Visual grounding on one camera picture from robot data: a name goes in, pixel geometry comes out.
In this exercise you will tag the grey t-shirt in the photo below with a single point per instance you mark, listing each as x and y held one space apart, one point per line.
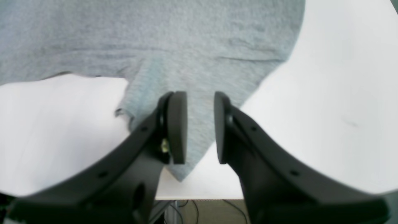
197 46

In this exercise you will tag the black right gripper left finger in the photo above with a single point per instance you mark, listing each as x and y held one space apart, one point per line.
121 187

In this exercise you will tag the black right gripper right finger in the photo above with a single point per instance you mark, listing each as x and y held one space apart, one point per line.
279 189

